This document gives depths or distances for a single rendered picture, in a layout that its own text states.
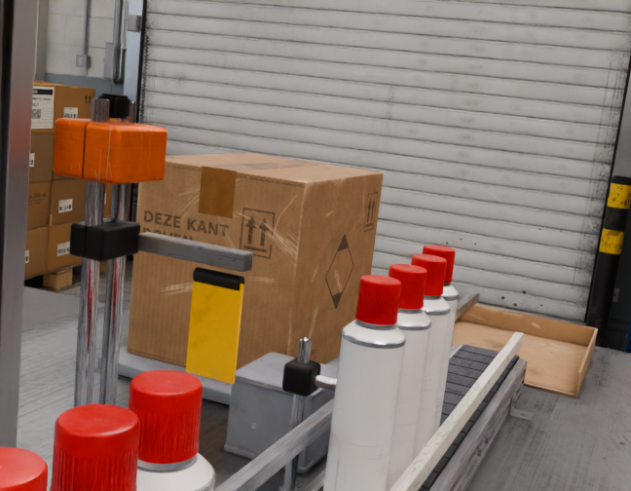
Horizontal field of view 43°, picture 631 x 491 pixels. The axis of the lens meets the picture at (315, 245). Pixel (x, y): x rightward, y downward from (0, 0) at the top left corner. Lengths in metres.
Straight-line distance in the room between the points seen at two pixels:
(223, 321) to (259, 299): 0.59
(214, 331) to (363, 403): 0.23
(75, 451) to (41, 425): 0.64
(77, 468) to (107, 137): 0.17
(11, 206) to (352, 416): 0.32
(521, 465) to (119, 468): 0.72
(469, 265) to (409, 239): 0.39
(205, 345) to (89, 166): 0.11
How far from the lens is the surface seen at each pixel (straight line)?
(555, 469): 1.01
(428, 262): 0.75
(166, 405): 0.37
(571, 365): 1.41
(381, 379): 0.64
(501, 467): 0.98
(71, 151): 0.43
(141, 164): 0.43
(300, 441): 0.64
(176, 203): 1.06
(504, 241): 4.79
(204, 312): 0.44
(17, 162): 0.46
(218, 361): 0.44
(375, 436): 0.66
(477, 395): 0.94
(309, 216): 1.00
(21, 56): 0.46
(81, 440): 0.33
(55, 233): 4.63
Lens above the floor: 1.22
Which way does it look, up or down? 10 degrees down
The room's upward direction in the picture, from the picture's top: 6 degrees clockwise
